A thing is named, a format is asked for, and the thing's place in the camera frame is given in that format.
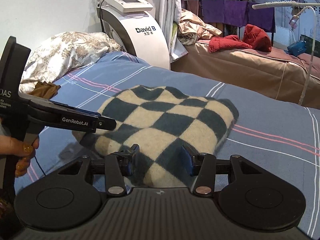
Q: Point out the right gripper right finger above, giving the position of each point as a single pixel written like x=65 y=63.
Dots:
x=205 y=167

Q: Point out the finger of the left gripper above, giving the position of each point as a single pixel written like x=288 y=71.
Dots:
x=106 y=123

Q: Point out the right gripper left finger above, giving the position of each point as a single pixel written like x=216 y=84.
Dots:
x=114 y=167

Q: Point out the green cream checkered sweater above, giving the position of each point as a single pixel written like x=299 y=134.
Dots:
x=160 y=120

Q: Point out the person left hand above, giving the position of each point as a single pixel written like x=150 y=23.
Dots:
x=25 y=152

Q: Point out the brown small garment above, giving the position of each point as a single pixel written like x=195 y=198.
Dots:
x=45 y=90

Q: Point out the floral beige pillow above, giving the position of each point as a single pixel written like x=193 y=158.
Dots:
x=62 y=53

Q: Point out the blue striped bed sheet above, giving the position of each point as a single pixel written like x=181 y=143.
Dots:
x=281 y=137

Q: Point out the white David B machine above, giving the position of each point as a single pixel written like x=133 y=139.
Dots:
x=129 y=23

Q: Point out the brown covered massage bed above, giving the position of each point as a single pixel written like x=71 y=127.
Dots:
x=276 y=74

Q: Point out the beige crumpled blanket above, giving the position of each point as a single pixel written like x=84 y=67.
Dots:
x=191 y=29

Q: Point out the red jacket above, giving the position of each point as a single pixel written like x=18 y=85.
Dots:
x=253 y=38

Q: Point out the white folded screen panels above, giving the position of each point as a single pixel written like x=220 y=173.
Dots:
x=169 y=15

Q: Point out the blue bag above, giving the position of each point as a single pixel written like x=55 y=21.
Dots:
x=297 y=48

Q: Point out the purple hanging towels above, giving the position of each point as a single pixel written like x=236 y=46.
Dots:
x=238 y=13

